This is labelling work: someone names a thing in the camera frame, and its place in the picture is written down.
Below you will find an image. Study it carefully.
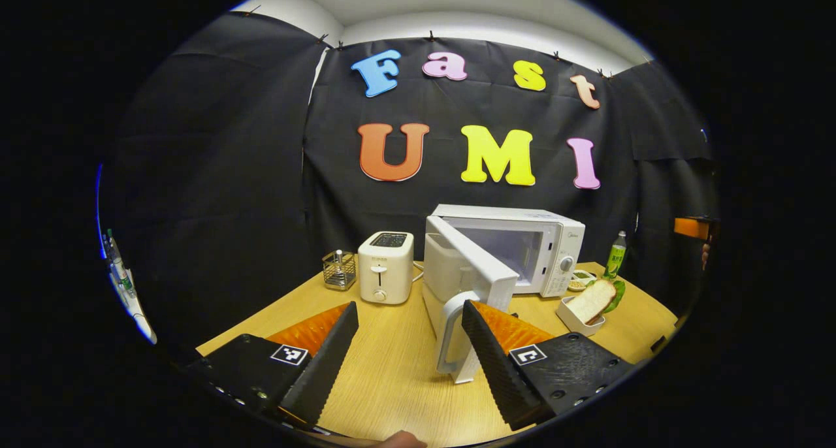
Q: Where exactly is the bread and lettuce sandwich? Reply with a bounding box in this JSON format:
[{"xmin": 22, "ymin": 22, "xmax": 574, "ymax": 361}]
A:
[{"xmin": 568, "ymin": 278, "xmax": 627, "ymax": 325}]

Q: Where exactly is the wire mesh basket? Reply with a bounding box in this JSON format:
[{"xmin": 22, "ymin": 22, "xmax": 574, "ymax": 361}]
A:
[{"xmin": 321, "ymin": 249, "xmax": 359, "ymax": 291}]

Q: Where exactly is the green drink bottle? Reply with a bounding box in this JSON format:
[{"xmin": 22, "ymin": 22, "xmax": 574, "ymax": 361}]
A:
[{"xmin": 603, "ymin": 231, "xmax": 628, "ymax": 281}]

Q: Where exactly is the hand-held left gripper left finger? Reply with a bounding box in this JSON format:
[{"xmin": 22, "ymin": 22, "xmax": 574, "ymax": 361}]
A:
[{"xmin": 185, "ymin": 301, "xmax": 361, "ymax": 428}]

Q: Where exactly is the white rectangular tray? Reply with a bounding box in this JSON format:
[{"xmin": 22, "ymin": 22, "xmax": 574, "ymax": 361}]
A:
[{"xmin": 556, "ymin": 295, "xmax": 607, "ymax": 338}]

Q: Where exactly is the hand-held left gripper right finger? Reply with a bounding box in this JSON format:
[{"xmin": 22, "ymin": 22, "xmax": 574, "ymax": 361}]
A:
[{"xmin": 460, "ymin": 300, "xmax": 636, "ymax": 432}]

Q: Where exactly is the white microwave oven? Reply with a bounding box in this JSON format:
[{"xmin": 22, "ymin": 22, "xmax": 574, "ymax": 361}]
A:
[{"xmin": 421, "ymin": 204, "xmax": 587, "ymax": 385}]

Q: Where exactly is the row of black clips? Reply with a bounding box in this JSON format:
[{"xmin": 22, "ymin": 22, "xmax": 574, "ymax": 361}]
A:
[{"xmin": 245, "ymin": 4, "xmax": 654, "ymax": 80}]

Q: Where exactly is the white divided grain dish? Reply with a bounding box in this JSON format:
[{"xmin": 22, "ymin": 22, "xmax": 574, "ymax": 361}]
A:
[{"xmin": 566, "ymin": 269, "xmax": 598, "ymax": 293}]

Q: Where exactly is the white toaster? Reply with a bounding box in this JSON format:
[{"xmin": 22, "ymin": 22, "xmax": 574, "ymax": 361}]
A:
[{"xmin": 357, "ymin": 231, "xmax": 415, "ymax": 306}]

